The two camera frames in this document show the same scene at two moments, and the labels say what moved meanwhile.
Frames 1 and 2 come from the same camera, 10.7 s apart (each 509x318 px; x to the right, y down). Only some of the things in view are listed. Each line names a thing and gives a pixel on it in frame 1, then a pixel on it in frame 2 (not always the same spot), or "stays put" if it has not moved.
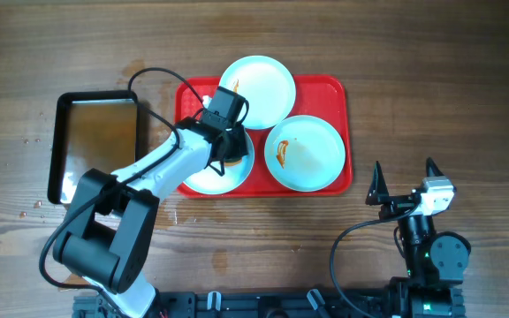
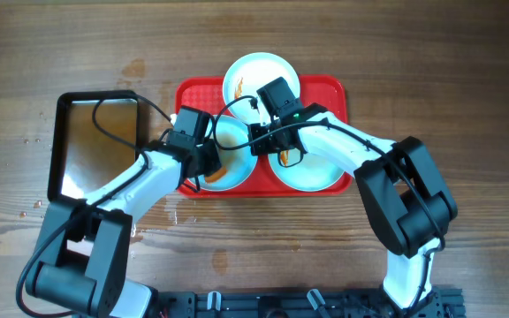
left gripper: [241, 145] -> [214, 160]
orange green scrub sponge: [231, 161] -> [216, 175]
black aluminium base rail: [258, 305] stays put
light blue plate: [209, 181] stays put
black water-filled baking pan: [90, 129] stays put
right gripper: [396, 205] -> [263, 147]
